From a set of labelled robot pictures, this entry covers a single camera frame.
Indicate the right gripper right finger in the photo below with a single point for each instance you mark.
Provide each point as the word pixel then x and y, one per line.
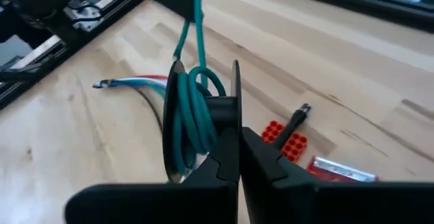
pixel 322 203

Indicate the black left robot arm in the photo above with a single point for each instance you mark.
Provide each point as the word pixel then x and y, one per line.
pixel 37 0

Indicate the black taped bundle end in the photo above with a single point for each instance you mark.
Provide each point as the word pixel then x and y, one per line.
pixel 103 83

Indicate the black aluminium frame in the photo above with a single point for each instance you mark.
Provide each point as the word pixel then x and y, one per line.
pixel 373 12

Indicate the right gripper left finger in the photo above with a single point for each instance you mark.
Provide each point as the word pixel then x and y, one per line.
pixel 152 203

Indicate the black rod-shaped tool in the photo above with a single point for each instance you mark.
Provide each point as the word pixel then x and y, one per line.
pixel 291 125

